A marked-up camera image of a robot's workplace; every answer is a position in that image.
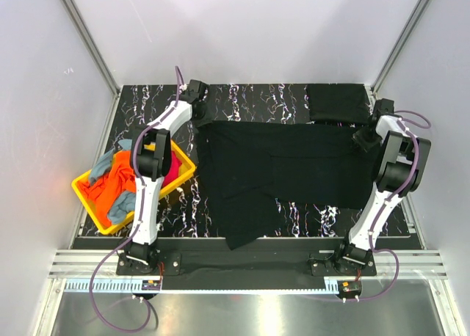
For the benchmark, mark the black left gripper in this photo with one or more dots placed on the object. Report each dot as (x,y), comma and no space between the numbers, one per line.
(203,106)

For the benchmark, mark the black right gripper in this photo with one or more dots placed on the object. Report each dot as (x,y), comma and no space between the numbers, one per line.
(358,138)

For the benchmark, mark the black t-shirt with blue logo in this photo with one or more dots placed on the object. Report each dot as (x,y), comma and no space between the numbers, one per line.
(246,169)

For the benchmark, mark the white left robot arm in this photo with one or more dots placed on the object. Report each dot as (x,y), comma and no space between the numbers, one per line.
(151,159)

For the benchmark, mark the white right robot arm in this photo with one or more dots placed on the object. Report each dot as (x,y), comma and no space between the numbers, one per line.
(398,171)

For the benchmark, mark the folded black t-shirt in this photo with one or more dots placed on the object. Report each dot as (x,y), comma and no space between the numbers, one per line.
(347,103)

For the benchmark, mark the yellow plastic bin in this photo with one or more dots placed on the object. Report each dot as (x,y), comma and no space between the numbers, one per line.
(186,171)

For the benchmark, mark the red t-shirt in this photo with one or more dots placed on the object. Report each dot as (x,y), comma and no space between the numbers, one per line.
(173,172)

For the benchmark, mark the light blue grey t-shirt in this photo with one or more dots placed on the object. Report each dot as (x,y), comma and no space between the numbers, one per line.
(104,163)

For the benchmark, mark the orange t-shirt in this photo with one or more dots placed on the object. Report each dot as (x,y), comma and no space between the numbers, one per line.
(113,195)

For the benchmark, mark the aluminium frame post left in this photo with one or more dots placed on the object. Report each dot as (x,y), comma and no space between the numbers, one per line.
(89,43)

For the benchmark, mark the aluminium frame post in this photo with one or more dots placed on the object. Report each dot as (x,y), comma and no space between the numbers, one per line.
(89,43)
(408,29)

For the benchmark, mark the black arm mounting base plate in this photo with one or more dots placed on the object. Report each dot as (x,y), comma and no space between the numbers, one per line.
(174,263)

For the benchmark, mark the aluminium frame post right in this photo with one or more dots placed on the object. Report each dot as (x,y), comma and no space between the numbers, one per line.
(408,29)

